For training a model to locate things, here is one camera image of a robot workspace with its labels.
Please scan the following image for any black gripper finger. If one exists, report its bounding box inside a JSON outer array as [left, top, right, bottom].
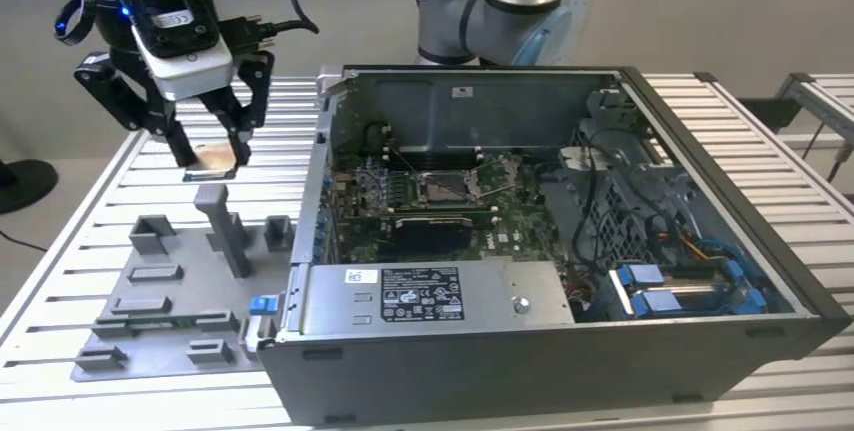
[[203, 50, 276, 167], [71, 50, 200, 168]]

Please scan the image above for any silver square CPU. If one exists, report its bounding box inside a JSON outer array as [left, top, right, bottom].
[[183, 140, 241, 183]]

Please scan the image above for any black RAM slot bank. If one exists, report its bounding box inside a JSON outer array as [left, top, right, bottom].
[[384, 144, 486, 171], [344, 200, 500, 220]]

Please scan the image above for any CPU socket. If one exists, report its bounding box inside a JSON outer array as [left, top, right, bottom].
[[416, 170, 479, 205]]

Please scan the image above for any black round stand base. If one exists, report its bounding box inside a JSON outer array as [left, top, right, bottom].
[[0, 158, 60, 215]]

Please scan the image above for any gray plastic parts rack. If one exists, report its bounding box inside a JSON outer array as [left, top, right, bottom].
[[69, 184, 299, 383]]

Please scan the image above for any hard disk in blue carrier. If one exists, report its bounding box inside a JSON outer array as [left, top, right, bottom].
[[237, 293, 280, 355]]

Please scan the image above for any silver power supply with label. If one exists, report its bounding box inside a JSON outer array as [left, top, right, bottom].
[[292, 260, 576, 337]]

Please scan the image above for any green motherboard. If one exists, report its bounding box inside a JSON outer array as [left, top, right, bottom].
[[330, 150, 575, 272]]

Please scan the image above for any blue disk carrier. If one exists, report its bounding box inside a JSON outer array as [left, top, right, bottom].
[[610, 261, 668, 288], [626, 286, 686, 320]]

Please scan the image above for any black open PC case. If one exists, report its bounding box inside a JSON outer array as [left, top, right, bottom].
[[256, 64, 854, 426]]

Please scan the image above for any black box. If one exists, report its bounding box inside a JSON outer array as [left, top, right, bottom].
[[737, 95, 802, 136]]

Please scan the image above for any metal slat side table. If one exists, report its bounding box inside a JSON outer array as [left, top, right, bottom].
[[777, 70, 854, 152]]

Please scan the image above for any black looped flat cable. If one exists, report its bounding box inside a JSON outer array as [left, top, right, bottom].
[[52, 0, 101, 47]]

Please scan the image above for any black and white wrist camera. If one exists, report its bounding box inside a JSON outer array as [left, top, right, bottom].
[[109, 0, 236, 102]]

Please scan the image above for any black camera cable with connector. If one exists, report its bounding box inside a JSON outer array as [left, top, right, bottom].
[[216, 0, 322, 52]]

